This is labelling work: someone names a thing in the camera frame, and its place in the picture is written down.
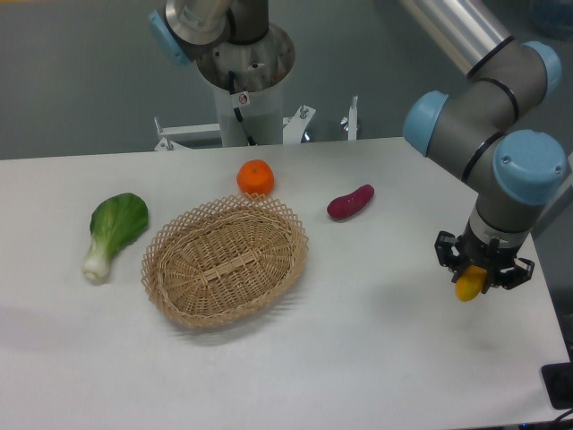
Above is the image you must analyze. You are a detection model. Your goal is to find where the woven wicker basket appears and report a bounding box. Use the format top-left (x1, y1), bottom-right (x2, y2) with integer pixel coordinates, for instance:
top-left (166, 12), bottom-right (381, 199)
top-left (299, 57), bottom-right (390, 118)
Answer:
top-left (141, 194), bottom-right (308, 329)

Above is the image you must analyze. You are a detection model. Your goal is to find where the purple sweet potato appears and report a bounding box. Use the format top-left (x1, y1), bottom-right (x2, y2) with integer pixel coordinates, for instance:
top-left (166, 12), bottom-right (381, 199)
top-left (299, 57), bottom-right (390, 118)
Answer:
top-left (327, 185), bottom-right (375, 221)

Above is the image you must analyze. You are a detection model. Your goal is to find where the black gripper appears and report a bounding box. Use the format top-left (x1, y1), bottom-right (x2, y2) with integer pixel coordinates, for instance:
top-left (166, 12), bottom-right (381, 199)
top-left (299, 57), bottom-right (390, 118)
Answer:
top-left (434, 230), bottom-right (535, 294)

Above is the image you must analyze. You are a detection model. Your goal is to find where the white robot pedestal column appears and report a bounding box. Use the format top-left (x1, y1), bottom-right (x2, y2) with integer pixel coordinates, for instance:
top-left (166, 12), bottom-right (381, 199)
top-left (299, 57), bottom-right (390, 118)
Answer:
top-left (212, 84), bottom-right (284, 147)

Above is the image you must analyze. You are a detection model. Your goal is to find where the orange tangerine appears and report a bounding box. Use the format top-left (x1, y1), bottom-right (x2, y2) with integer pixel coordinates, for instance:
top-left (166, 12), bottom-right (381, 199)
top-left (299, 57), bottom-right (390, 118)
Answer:
top-left (236, 159), bottom-right (275, 195)

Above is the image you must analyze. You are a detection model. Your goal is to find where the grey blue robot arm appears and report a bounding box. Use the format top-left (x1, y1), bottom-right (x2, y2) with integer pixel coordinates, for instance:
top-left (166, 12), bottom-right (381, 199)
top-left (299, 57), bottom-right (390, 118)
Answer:
top-left (149, 1), bottom-right (569, 301)

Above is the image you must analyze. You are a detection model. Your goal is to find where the green bok choy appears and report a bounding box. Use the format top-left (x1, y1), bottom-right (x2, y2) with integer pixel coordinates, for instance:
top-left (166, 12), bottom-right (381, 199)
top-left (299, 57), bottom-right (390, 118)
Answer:
top-left (81, 193), bottom-right (149, 283)

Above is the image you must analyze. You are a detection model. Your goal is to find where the black cable on pedestal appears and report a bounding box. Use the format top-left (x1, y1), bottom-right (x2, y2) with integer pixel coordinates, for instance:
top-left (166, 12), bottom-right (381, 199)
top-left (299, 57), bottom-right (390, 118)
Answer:
top-left (227, 70), bottom-right (257, 147)

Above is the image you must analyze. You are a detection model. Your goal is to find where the white metal base frame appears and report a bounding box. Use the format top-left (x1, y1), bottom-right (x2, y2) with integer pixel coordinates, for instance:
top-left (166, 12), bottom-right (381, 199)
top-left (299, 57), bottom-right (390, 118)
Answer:
top-left (154, 95), bottom-right (361, 151)

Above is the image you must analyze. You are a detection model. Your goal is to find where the black device at table corner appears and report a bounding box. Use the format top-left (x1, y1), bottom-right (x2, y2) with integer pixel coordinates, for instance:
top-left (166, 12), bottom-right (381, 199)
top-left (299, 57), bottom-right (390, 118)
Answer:
top-left (541, 362), bottom-right (573, 409)

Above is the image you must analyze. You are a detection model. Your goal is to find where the yellow mango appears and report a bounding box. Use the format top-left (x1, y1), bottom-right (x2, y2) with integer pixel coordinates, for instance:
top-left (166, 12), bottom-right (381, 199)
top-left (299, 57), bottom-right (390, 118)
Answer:
top-left (455, 265), bottom-right (487, 302)

